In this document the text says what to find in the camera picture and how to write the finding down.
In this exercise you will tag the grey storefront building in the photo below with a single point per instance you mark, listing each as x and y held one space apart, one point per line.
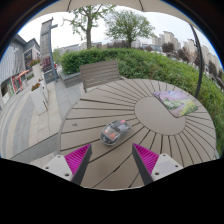
15 66

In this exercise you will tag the green hedge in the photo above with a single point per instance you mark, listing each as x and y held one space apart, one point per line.
156 65

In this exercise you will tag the dark curved parasol pole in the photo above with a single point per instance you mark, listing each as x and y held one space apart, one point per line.
200 63

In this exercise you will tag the transparent grey computer mouse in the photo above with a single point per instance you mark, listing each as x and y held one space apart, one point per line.
114 132

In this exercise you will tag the brown slatted outdoor chair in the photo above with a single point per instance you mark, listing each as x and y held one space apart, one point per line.
99 73

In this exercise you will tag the tall grey sign pillar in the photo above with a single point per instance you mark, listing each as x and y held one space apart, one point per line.
46 46

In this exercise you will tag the white planter with flowers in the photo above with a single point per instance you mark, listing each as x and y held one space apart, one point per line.
38 100
36 69

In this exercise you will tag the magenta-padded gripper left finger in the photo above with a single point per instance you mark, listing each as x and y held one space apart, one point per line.
63 166

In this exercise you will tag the beige parasol canopy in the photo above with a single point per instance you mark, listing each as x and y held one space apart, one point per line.
106 4

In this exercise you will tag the thin-leaved tree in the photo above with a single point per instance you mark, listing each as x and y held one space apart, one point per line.
88 31

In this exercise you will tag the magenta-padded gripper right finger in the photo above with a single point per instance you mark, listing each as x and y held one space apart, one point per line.
161 166

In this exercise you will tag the floral landscape print mouse pad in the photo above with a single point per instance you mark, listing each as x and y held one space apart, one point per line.
176 103

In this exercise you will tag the round leafy green tree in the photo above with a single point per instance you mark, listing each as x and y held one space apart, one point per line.
129 25

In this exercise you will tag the distant apartment buildings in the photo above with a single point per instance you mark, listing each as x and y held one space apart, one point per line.
170 39

